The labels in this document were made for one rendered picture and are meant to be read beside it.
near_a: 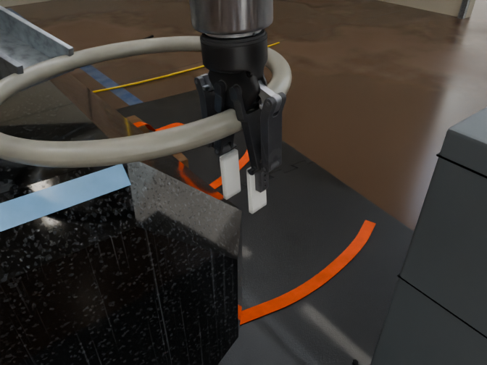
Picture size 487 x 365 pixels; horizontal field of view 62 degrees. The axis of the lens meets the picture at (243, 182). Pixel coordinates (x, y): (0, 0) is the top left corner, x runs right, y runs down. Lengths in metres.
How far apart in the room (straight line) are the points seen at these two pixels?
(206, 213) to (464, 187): 0.49
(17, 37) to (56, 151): 0.53
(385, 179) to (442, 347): 1.14
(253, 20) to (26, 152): 0.29
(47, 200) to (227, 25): 0.38
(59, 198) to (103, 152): 0.21
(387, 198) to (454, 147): 1.17
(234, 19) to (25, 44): 0.61
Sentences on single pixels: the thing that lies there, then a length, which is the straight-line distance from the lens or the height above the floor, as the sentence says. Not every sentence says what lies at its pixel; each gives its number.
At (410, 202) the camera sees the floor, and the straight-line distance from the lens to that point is 2.00.
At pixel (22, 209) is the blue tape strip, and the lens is 0.66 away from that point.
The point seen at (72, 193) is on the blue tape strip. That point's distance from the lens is 0.67.
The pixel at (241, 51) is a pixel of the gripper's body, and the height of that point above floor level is 1.01.
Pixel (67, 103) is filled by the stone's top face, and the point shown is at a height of 0.80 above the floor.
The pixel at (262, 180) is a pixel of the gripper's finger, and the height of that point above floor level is 0.85.
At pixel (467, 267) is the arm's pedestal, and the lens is 0.95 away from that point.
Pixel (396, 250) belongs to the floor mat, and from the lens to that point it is 1.71.
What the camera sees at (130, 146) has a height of 0.92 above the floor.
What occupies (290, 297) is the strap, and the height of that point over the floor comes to 0.02.
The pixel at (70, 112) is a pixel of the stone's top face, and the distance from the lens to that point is 0.86.
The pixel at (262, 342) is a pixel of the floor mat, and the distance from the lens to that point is 1.36.
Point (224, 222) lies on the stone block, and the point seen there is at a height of 0.60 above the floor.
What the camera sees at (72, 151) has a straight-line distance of 0.49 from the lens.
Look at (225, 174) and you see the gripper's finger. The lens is 0.57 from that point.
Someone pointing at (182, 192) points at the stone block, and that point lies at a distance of 0.76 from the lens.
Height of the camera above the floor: 1.15
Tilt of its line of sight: 36 degrees down
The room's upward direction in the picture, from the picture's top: straight up
